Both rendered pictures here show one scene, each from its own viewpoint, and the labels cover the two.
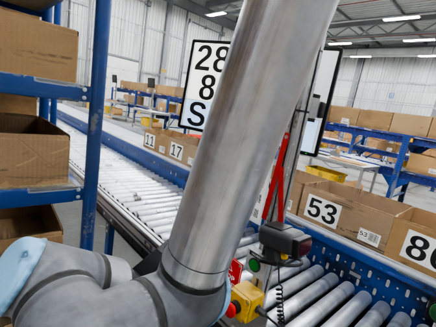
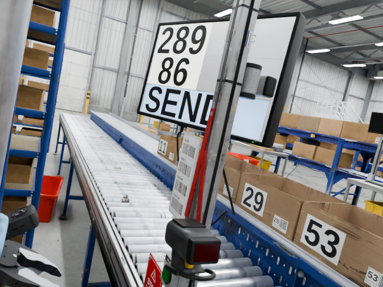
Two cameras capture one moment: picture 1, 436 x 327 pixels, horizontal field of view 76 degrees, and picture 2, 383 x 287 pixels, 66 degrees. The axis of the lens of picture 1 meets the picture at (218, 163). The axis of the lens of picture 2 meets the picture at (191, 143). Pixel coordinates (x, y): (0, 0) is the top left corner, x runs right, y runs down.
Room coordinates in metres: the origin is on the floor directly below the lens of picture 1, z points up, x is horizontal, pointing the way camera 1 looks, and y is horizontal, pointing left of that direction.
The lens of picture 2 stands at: (0.11, -0.31, 1.30)
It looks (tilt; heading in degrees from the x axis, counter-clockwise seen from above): 6 degrees down; 17
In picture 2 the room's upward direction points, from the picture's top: 12 degrees clockwise
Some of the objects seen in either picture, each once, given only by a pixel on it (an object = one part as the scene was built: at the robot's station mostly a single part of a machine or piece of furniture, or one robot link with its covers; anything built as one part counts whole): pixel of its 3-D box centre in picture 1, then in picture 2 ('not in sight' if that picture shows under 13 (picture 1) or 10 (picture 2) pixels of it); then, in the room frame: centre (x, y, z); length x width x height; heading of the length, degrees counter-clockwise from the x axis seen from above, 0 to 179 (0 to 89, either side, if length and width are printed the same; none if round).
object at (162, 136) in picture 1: (170, 142); (183, 151); (2.38, 0.44, 0.96); 0.39 x 0.29 x 0.17; 45
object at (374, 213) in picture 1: (352, 211); (370, 246); (1.25, -0.66, 0.97); 0.39 x 0.29 x 0.17; 44
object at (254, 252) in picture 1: (257, 263); (172, 274); (0.69, -0.15, 0.95); 0.07 x 0.03 x 0.07; 44
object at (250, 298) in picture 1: (254, 311); not in sight; (0.64, -0.16, 0.84); 0.15 x 0.09 x 0.07; 44
